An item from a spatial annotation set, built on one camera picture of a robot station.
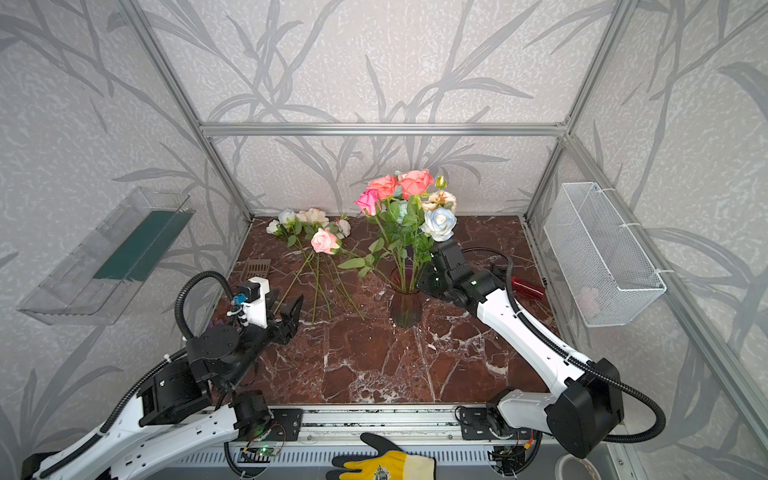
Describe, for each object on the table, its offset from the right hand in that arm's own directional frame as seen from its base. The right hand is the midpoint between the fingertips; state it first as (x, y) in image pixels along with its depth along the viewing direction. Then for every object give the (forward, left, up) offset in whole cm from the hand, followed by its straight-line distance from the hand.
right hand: (416, 270), depth 80 cm
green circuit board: (-39, +36, -19) cm, 56 cm away
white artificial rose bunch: (+33, +47, -18) cm, 60 cm away
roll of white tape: (-40, -33, -18) cm, 55 cm away
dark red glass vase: (-5, +3, -8) cm, 10 cm away
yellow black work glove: (-41, +8, -16) cm, 45 cm away
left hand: (-12, +26, +11) cm, 30 cm away
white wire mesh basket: (-11, -40, +15) cm, 44 cm away
